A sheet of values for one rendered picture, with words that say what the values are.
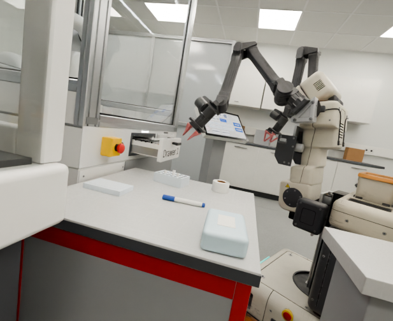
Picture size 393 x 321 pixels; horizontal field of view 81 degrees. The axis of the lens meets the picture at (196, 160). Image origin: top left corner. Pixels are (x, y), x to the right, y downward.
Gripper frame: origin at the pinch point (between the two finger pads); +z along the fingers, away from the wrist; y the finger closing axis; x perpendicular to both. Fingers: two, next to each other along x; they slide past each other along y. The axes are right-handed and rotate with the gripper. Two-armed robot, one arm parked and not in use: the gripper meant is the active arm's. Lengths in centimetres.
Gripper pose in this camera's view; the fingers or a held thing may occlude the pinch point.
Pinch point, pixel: (186, 136)
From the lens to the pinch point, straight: 121.5
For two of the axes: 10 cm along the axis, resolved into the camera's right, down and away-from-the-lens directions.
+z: -6.9, 6.8, 2.5
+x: -2.4, 1.1, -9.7
